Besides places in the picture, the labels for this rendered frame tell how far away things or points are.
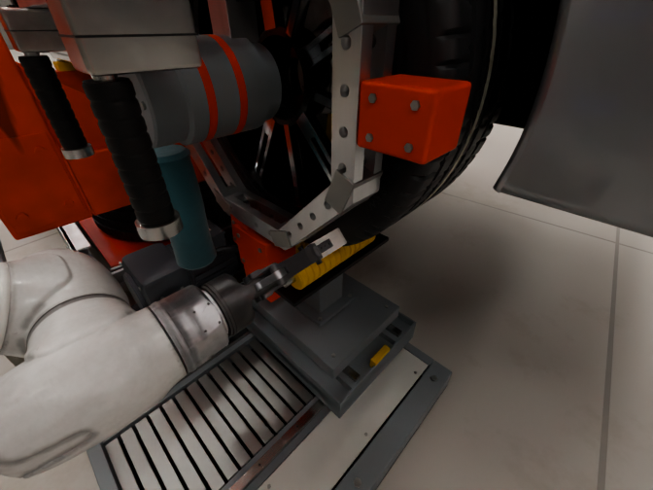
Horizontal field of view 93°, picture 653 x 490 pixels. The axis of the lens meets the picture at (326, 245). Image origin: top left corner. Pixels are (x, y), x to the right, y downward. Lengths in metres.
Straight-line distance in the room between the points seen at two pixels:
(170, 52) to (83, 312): 0.27
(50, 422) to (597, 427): 1.23
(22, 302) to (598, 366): 1.46
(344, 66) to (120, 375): 0.37
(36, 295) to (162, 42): 0.29
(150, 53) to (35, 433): 0.32
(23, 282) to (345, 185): 0.37
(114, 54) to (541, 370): 1.30
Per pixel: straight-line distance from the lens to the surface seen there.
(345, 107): 0.38
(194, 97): 0.48
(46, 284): 0.46
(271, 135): 0.69
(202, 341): 0.37
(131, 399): 0.37
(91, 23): 0.31
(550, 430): 1.20
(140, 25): 0.32
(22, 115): 0.94
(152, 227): 0.36
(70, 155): 0.68
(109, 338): 0.37
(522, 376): 1.26
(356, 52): 0.37
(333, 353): 0.86
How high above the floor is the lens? 0.93
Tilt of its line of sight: 36 degrees down
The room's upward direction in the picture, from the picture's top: straight up
